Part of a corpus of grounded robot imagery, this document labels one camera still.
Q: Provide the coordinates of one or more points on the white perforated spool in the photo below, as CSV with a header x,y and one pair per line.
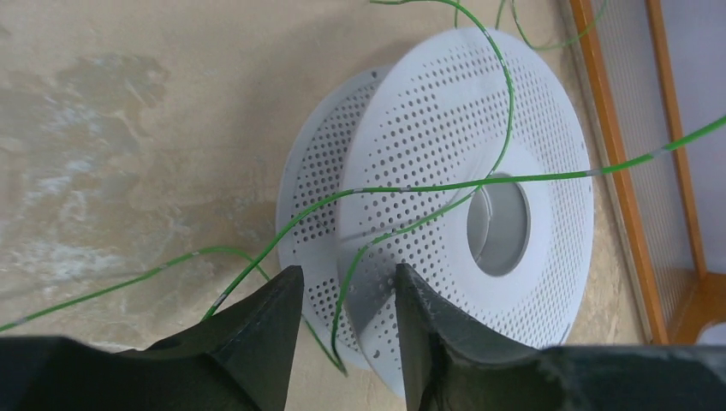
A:
x,y
438,161

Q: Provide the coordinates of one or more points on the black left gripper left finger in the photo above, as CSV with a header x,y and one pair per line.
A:
x,y
239,359

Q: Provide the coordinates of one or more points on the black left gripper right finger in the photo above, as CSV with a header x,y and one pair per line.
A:
x,y
450,361

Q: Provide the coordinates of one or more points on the wooden rack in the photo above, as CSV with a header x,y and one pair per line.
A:
x,y
626,57

